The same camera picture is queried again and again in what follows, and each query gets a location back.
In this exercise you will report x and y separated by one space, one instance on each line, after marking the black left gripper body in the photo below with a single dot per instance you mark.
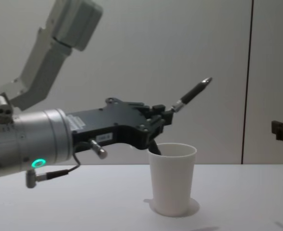
112 122

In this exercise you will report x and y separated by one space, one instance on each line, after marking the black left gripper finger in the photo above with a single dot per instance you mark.
161 122
158 108

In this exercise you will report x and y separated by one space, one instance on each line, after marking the white table cloth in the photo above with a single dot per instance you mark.
83 204

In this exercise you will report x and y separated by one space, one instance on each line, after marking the white plastic cup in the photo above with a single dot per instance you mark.
171 178

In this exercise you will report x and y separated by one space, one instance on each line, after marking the silver and grey left robot arm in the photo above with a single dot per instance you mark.
33 142

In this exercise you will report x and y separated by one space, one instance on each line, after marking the black pen with silver tip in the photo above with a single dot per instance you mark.
191 93

